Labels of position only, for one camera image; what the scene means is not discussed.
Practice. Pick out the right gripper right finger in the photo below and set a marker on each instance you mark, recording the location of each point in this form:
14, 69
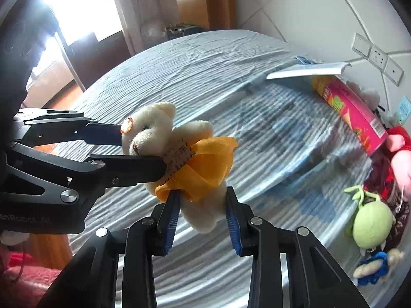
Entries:
315, 278

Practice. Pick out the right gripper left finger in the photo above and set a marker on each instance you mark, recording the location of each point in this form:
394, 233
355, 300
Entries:
89, 279

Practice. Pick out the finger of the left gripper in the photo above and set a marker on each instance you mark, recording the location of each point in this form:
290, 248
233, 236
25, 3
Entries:
106, 169
80, 131

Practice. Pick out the white bear blue dress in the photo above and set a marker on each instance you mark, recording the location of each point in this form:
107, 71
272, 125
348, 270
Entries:
378, 267

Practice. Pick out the green round plush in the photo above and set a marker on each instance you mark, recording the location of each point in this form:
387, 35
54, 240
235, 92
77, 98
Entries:
373, 221

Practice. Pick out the white bear orange dress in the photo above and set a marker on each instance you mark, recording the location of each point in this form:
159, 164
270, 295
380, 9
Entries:
197, 162

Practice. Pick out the maroon knit scarf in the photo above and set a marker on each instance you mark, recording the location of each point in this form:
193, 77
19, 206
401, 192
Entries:
382, 181

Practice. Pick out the pink pig plush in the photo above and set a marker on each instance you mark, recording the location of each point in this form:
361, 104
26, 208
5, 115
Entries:
398, 147

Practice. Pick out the pink chips can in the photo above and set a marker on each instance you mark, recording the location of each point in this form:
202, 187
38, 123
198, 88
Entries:
352, 110

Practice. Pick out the grey small plush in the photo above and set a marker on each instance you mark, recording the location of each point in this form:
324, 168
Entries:
370, 97

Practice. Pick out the blue milk carton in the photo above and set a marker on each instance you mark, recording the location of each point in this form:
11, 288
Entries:
404, 110

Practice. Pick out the wall socket panel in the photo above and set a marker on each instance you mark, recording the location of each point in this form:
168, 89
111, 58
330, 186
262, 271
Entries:
379, 59

